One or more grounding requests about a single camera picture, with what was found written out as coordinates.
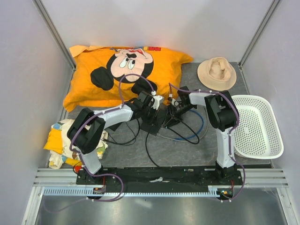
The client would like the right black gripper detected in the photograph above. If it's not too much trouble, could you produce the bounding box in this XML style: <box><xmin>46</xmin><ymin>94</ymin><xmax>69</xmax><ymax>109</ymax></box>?
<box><xmin>163</xmin><ymin>103</ymin><xmax>195</xmax><ymax>129</ymax></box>

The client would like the blue ethernet cable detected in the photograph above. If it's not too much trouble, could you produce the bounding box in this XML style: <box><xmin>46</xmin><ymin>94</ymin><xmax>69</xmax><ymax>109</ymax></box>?
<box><xmin>173</xmin><ymin>109</ymin><xmax>204</xmax><ymax>142</ymax></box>

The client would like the black network switch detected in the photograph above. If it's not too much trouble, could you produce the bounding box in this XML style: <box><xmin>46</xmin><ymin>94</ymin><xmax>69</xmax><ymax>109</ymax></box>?
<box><xmin>141</xmin><ymin>110</ymin><xmax>166</xmax><ymax>136</ymax></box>

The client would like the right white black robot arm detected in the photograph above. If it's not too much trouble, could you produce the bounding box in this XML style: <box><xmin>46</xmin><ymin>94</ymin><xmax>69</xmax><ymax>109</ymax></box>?
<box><xmin>165</xmin><ymin>84</ymin><xmax>240</xmax><ymax>185</ymax></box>

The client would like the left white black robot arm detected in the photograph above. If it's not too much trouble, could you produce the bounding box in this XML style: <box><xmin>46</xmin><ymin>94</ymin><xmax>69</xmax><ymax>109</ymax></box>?
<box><xmin>67</xmin><ymin>91</ymin><xmax>164</xmax><ymax>184</ymax></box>

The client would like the beige bucket hat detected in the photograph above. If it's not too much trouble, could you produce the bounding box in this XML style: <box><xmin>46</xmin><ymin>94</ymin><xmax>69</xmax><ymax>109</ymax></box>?
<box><xmin>197</xmin><ymin>57</ymin><xmax>237</xmax><ymax>91</ymax></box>

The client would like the orange Mickey Mouse pillow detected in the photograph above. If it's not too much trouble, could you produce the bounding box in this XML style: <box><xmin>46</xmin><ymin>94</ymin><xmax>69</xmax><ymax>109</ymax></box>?
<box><xmin>64</xmin><ymin>45</ymin><xmax>193</xmax><ymax>112</ymax></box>

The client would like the white perforated plastic basket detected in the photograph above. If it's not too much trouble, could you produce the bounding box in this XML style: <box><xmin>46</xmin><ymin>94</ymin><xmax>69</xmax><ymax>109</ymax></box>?
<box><xmin>232</xmin><ymin>95</ymin><xmax>284</xmax><ymax>160</ymax></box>

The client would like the patterned cream yellow cloth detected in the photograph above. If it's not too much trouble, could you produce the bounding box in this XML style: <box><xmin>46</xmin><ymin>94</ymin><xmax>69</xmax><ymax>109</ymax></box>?
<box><xmin>43</xmin><ymin>118</ymin><xmax>109</xmax><ymax>169</ymax></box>

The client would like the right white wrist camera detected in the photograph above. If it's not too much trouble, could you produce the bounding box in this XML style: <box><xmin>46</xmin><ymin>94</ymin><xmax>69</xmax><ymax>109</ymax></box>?
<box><xmin>168</xmin><ymin>94</ymin><xmax>179</xmax><ymax>107</ymax></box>

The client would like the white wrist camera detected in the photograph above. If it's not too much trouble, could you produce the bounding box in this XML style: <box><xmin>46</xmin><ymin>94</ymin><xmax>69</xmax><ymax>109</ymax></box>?
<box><xmin>151</xmin><ymin>95</ymin><xmax>164</xmax><ymax>110</ymax></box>
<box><xmin>168</xmin><ymin>94</ymin><xmax>179</xmax><ymax>107</ymax></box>

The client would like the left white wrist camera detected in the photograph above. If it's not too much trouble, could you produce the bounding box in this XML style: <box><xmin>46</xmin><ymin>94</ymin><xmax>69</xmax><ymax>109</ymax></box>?
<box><xmin>151</xmin><ymin>95</ymin><xmax>164</xmax><ymax>110</ymax></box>

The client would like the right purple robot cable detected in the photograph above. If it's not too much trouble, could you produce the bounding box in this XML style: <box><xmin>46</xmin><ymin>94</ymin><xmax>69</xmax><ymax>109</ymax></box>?
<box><xmin>168</xmin><ymin>82</ymin><xmax>247</xmax><ymax>203</ymax></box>

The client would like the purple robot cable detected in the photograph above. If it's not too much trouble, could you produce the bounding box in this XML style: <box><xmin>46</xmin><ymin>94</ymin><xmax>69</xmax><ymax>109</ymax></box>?
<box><xmin>168</xmin><ymin>82</ymin><xmax>247</xmax><ymax>203</ymax></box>
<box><xmin>41</xmin><ymin>74</ymin><xmax>158</xmax><ymax>213</ymax></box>

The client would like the thin black adapter cord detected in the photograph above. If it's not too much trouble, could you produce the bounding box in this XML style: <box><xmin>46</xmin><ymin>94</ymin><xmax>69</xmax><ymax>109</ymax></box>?
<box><xmin>103</xmin><ymin>119</ymin><xmax>141</xmax><ymax>146</ymax></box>

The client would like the grey ethernet cable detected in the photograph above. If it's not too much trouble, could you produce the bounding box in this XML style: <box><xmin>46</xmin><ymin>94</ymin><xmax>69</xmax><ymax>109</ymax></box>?
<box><xmin>156</xmin><ymin>110</ymin><xmax>209</xmax><ymax>142</ymax></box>

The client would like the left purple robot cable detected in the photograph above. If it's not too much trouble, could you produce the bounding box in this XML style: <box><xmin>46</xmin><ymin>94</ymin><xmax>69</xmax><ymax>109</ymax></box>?
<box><xmin>41</xmin><ymin>74</ymin><xmax>158</xmax><ymax>213</ymax></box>

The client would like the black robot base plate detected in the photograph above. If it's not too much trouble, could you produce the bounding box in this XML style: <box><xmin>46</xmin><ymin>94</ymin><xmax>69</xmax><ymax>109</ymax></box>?
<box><xmin>76</xmin><ymin>166</ymin><xmax>243</xmax><ymax>192</ymax></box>

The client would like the grey slotted cable duct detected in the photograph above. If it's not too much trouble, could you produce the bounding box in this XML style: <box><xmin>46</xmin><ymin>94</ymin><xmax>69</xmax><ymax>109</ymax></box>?
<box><xmin>43</xmin><ymin>187</ymin><xmax>232</xmax><ymax>197</ymax></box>

